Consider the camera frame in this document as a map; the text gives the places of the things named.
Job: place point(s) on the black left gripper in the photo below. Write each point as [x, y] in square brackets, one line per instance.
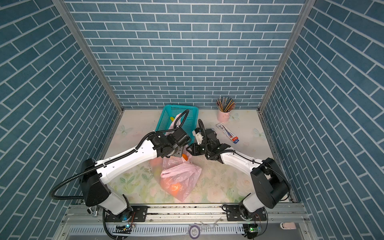
[180, 153]

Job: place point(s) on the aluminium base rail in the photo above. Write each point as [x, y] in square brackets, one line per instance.
[192, 220]

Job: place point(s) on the teal plastic basket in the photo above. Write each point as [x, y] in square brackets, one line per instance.
[171, 111]

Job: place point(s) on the left corner aluminium post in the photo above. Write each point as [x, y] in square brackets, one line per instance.
[74, 29]

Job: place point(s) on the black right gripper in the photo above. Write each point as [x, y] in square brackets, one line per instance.
[194, 147]

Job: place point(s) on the orange fruit in bag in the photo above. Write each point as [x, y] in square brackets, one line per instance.
[176, 188]

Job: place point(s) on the pink metal pencil bucket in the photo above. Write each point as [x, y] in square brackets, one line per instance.
[223, 117]

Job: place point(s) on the corner aluminium post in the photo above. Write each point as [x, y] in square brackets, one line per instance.
[74, 29]
[287, 51]

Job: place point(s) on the pink plastic bag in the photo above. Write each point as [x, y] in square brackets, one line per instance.
[174, 170]

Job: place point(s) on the right corner aluminium post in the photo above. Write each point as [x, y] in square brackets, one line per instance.
[287, 51]

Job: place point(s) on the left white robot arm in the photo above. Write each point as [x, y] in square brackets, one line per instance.
[94, 183]

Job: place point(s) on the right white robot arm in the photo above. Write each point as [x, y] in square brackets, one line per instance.
[269, 183]

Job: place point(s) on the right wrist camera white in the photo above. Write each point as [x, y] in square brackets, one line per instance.
[197, 133]

